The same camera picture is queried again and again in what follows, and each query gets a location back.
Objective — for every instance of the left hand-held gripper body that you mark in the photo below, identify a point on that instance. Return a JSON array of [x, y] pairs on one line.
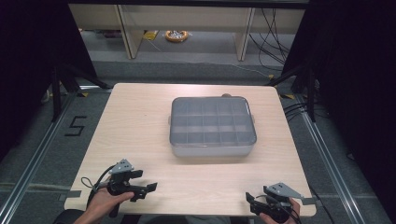
[[120, 183]]

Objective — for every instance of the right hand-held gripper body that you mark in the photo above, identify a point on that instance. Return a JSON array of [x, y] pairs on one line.
[[278, 205]]

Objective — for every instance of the person's right hand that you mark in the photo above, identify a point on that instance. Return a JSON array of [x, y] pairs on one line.
[[295, 211]]

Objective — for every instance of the person's left hand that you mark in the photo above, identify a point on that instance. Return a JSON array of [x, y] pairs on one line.
[[101, 203]]

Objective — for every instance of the grey tape strip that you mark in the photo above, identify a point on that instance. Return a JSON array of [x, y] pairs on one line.
[[308, 200]]

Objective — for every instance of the grey plastic compartment box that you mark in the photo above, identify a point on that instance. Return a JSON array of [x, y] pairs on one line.
[[213, 124]]

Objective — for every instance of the yellow black tape piece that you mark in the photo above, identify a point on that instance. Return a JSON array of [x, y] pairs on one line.
[[287, 96]]

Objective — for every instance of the small brown object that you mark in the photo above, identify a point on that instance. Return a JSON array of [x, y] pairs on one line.
[[226, 95]]

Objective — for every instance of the black metal stand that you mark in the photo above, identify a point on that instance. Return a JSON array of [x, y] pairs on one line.
[[311, 93], [56, 93]]

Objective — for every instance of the yellow object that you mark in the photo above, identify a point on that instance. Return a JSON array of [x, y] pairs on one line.
[[151, 35]]

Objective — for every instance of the black curtain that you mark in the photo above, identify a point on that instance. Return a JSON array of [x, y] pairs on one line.
[[28, 62], [358, 77]]

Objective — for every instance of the aluminium floor rail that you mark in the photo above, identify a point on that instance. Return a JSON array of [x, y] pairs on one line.
[[330, 168], [34, 161]]

